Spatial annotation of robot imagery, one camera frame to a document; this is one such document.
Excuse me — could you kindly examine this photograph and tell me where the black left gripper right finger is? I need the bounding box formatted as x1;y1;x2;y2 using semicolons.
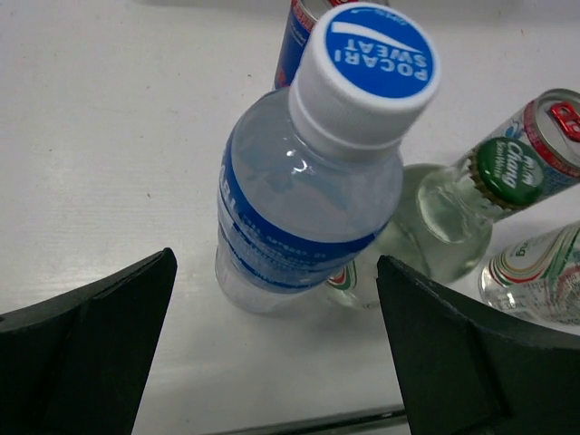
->
376;256;579;434

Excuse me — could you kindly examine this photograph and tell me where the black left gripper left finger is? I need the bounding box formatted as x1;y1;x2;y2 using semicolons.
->
1;248;178;434

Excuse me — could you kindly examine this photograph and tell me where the small pocari sweat bottle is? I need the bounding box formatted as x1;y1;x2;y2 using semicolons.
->
215;1;441;313

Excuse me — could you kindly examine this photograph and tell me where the clear chang bottle right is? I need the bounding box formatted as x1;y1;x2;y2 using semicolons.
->
478;222;579;326

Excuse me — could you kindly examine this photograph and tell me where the clear chang bottle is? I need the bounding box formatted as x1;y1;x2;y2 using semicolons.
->
478;222;579;326
324;137;546;310

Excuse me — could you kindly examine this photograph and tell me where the clear chang bottle left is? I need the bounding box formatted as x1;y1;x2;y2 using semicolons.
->
324;137;546;310

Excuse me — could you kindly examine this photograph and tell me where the red bull can front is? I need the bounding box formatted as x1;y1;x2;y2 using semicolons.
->
457;87;580;223

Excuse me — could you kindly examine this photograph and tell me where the red bull can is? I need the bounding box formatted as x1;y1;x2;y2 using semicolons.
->
457;87;580;223
273;0;349;91

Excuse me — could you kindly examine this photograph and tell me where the red bull can rear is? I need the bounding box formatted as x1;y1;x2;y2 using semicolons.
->
273;0;349;91

